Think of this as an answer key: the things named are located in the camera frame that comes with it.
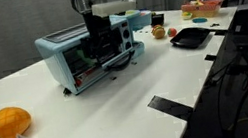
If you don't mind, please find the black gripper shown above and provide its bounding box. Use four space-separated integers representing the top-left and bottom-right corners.
76 8 128 69

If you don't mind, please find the clear oven door black handle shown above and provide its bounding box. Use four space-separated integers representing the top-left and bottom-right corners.
70 48 141 91

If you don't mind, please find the light blue toy oven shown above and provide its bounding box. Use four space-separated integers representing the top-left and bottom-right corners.
31 5 163 101

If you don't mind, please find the yellow round toy disc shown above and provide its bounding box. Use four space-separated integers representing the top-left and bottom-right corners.
123 8 138 16

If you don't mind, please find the red toy food piece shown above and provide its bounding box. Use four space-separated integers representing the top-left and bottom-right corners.
74 75 85 88

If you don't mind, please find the red round toy piece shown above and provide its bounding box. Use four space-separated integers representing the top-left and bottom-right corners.
139 10 150 18

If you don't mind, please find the toy burger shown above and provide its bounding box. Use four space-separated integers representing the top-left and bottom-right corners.
149 23 167 41

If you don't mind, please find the dark cube box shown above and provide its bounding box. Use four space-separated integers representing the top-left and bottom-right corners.
149 11 167 28

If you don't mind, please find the red green toy ball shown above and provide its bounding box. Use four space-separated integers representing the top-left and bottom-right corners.
166 26 178 38

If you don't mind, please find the black plastic tray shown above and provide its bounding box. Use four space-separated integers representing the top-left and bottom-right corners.
167 23 214 53

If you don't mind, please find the yellow green toy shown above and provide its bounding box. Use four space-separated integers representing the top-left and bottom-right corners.
180 10 195 22

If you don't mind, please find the large black tape strip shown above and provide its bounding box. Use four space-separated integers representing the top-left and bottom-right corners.
146 88 196 127

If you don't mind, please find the gray curtain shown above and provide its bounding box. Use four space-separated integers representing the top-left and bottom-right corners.
0 0 181 90

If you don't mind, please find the yellow toy banana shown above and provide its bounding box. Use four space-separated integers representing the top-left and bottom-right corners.
193 0 206 9

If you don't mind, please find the pink toy basket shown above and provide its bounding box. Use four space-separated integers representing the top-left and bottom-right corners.
180 0 227 23

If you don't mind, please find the orange pineapple plush toy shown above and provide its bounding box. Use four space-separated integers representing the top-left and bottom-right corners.
0 103 36 138

